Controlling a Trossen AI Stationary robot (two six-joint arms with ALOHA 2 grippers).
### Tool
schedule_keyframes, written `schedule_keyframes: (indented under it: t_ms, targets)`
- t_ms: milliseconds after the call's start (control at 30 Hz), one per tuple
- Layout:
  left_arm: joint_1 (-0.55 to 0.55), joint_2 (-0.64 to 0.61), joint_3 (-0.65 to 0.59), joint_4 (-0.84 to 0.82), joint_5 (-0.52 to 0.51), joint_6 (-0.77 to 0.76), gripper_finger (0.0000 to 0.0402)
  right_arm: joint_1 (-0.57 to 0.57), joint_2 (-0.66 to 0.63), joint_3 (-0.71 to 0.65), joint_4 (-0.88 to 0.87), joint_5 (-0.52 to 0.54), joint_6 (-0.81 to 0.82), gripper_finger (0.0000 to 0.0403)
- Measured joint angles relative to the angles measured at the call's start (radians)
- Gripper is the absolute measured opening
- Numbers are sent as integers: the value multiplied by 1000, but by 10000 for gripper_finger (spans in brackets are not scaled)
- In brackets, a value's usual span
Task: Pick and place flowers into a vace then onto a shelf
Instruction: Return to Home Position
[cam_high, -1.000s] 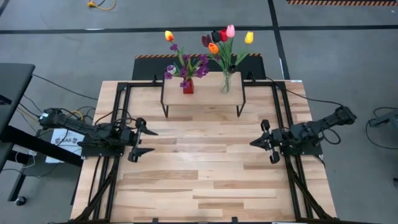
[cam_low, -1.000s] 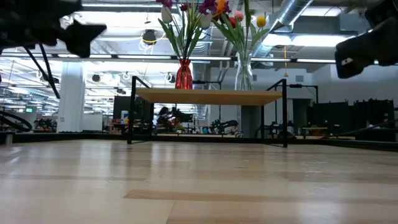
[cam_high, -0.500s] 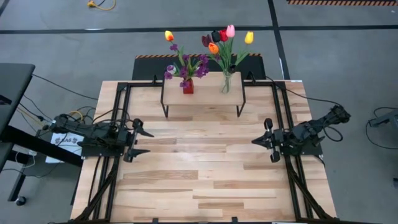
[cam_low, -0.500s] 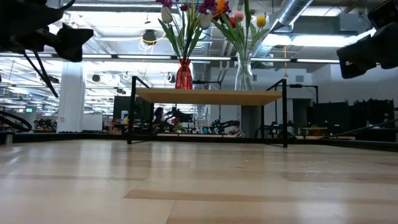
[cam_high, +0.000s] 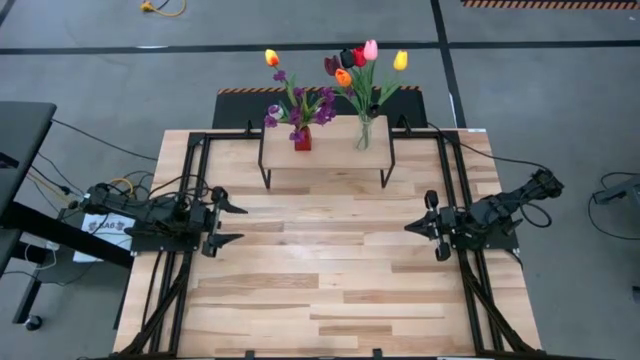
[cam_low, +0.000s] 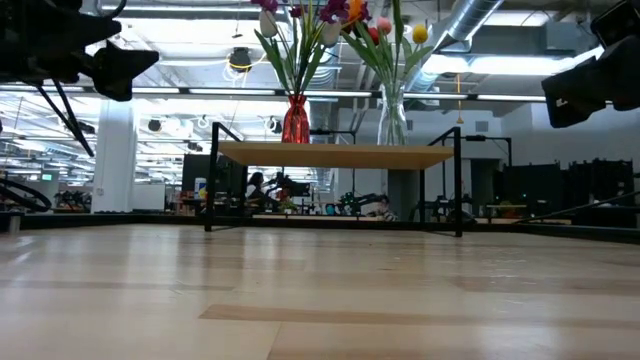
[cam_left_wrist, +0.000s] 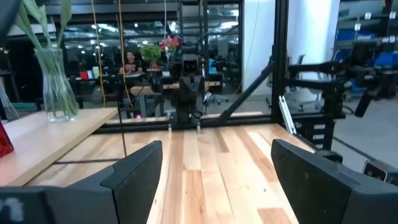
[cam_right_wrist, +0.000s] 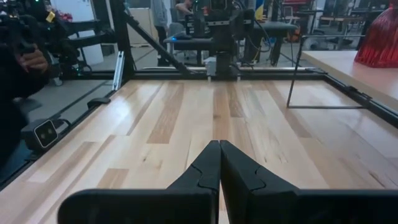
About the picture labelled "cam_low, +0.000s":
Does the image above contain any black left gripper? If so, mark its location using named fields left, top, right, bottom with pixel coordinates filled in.
left=0, top=0, right=161, bottom=103

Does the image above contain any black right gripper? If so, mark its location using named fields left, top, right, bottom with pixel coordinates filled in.
left=540, top=0, right=640, bottom=129

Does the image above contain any white artificial tulip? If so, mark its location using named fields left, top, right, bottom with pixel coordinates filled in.
left=253, top=8, right=301, bottom=96
left=299, top=19, right=344, bottom=96

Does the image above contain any yellow artificial tulip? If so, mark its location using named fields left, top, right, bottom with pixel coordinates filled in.
left=399, top=23, right=435, bottom=86

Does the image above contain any clear glass vase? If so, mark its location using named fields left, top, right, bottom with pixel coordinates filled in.
left=376, top=82, right=409, bottom=147

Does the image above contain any red glass vase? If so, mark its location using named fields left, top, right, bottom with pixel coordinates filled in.
left=280, top=93, right=312, bottom=145

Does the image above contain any pink artificial tulip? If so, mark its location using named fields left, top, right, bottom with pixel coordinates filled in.
left=375, top=16, right=396, bottom=86

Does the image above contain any purple artificial flower bunch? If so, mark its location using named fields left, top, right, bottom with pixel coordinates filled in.
left=249, top=0, right=352, bottom=96

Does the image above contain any orange artificial tulip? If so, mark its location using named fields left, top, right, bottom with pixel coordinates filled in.
left=342, top=0, right=391, bottom=86

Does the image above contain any wooden shelf with black legs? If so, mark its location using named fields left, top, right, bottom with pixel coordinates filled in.
left=203, top=121, right=464, bottom=238

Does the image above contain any black room partition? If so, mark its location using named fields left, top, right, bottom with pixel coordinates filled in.
left=492, top=158, right=636, bottom=229

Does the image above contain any white building pillar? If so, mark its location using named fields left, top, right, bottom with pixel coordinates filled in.
left=91, top=99, right=140, bottom=215

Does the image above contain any round black ceiling fixture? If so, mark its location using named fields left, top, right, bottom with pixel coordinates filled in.
left=228, top=46, right=253, bottom=74

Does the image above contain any person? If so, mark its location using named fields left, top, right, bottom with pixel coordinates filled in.
left=377, top=194, right=400, bottom=223
left=245, top=171, right=281, bottom=213

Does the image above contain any silver ceiling air duct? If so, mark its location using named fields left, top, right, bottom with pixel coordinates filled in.
left=403, top=0, right=506, bottom=94

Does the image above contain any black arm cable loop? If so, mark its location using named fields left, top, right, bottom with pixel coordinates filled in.
left=0, top=177, right=53, bottom=214

